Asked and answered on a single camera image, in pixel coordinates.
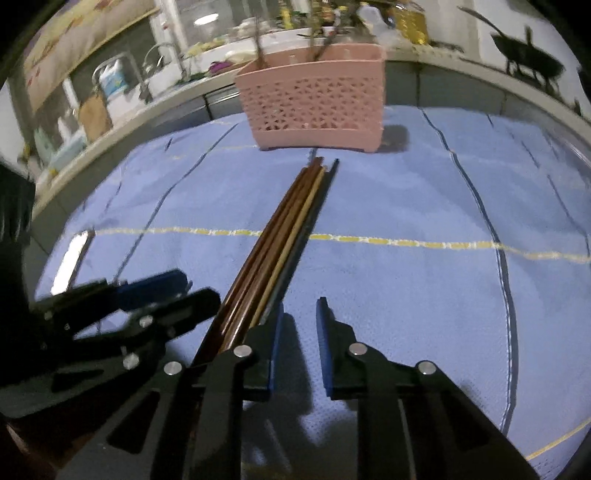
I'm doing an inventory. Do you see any pink plastic utensil basket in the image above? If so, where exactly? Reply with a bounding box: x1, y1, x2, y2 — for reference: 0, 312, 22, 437
235, 43, 386, 153

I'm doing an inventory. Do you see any light tan chopstick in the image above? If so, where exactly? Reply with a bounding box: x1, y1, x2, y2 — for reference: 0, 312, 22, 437
249, 167, 327, 329

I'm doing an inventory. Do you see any detergent bottle blue label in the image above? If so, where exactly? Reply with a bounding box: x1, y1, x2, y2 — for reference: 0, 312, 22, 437
98, 59, 128, 99

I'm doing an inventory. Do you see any black wok on stove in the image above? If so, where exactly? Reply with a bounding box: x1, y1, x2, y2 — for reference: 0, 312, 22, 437
458, 6, 565, 96

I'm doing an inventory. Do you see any smartphone with lit screen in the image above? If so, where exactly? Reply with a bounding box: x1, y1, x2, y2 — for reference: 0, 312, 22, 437
50, 230, 95, 295

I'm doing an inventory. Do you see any chopstick in basket left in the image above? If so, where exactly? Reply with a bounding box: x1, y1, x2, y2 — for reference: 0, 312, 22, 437
252, 18, 267, 70

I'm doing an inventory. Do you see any blue checked table cloth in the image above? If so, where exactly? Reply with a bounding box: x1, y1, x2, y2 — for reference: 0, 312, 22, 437
35, 106, 590, 479

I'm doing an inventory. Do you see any dark black chopstick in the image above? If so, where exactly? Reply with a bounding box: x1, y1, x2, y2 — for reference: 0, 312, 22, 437
256, 159, 339, 326

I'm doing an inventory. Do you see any dark brown chopstick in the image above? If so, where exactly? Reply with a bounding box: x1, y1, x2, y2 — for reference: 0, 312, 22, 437
218, 161, 326, 351

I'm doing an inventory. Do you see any cooking oil bottle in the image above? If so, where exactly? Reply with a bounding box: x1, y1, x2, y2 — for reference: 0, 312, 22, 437
392, 1, 430, 45

